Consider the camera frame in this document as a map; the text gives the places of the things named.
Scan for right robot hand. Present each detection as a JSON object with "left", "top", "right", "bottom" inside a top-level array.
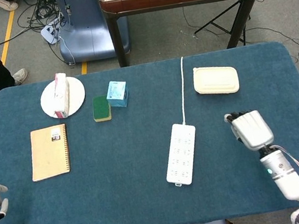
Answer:
[{"left": 223, "top": 106, "right": 276, "bottom": 156}]

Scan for beige lidded food container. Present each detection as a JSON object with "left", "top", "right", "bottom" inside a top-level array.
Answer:
[{"left": 190, "top": 60, "right": 242, "bottom": 100}]

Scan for tan spiral notebook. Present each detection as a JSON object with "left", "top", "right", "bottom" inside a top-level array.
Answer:
[{"left": 24, "top": 123, "right": 75, "bottom": 183}]

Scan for pink and white carton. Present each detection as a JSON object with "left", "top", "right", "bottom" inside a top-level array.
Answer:
[{"left": 48, "top": 71, "right": 75, "bottom": 121}]

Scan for blue table cloth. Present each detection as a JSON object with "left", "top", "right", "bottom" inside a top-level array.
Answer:
[{"left": 0, "top": 37, "right": 299, "bottom": 224}]

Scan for white round plate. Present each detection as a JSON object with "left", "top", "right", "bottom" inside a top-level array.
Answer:
[{"left": 36, "top": 73, "right": 89, "bottom": 121}]

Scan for green and yellow sponge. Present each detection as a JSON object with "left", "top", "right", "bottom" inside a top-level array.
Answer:
[{"left": 90, "top": 94, "right": 113, "bottom": 123}]

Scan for light blue cube box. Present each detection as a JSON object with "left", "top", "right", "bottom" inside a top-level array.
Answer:
[{"left": 103, "top": 78, "right": 132, "bottom": 111}]

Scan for blue grey machine base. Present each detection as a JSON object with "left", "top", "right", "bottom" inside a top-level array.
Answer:
[{"left": 50, "top": 0, "right": 134, "bottom": 67}]

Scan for thin black floor cable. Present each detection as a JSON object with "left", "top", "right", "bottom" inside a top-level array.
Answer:
[{"left": 247, "top": 19, "right": 299, "bottom": 66}]

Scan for thin white floor cable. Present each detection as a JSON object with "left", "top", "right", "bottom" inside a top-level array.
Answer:
[{"left": 58, "top": 34, "right": 76, "bottom": 67}]

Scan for long black floor cable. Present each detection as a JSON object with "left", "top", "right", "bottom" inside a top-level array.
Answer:
[{"left": 0, "top": 22, "right": 48, "bottom": 46}]

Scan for black floor cable tangle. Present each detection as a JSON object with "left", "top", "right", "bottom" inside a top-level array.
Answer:
[{"left": 23, "top": 0, "right": 67, "bottom": 32}]

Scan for black hanging pendant cable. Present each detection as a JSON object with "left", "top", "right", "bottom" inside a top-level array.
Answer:
[{"left": 63, "top": 0, "right": 73, "bottom": 16}]

